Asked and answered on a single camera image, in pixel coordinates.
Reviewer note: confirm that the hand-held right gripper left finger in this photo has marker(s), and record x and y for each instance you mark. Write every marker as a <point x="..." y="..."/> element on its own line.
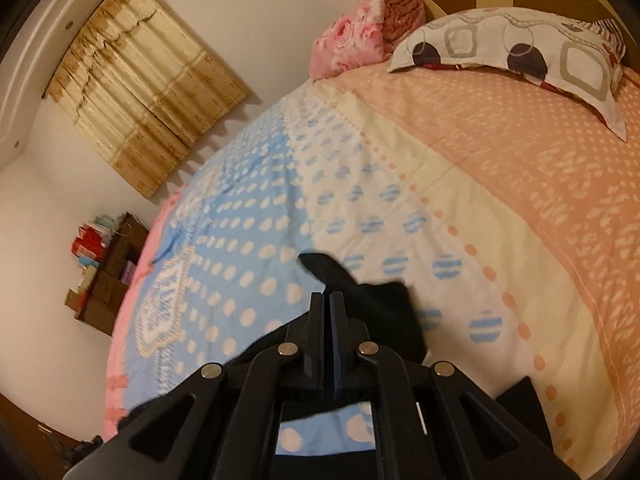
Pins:
<point x="317" y="310"/>

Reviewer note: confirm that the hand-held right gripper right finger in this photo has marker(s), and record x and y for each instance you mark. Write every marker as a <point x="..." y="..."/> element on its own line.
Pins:
<point x="337" y="310"/>

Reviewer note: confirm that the black pants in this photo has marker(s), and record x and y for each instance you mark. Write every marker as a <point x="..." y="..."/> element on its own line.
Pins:
<point x="372" y="305"/>

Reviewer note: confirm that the pastel dotted printed bed blanket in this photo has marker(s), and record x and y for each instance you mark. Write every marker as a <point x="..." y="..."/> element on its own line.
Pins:
<point x="450" y="210"/>

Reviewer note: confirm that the brown wooden dresser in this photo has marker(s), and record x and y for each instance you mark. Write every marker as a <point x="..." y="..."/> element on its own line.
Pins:
<point x="115" y="270"/>

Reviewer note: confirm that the pale blue bag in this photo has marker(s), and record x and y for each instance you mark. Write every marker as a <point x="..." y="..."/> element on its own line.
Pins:
<point x="105" y="222"/>

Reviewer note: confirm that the cardboard box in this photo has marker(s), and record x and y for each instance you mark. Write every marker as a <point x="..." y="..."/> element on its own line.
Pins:
<point x="75" y="302"/>

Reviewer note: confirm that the beige patterned curtain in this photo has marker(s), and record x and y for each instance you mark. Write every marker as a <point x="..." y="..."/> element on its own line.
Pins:
<point x="145" y="90"/>

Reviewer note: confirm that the pink floral pillow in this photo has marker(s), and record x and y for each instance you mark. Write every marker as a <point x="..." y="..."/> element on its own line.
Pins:
<point x="360" y="30"/>

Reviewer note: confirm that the white pillow with dark circles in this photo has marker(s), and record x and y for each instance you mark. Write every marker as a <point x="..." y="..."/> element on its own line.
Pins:
<point x="500" y="40"/>

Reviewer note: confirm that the red striped pillow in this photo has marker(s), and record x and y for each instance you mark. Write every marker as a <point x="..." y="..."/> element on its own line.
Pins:
<point x="607" y="30"/>

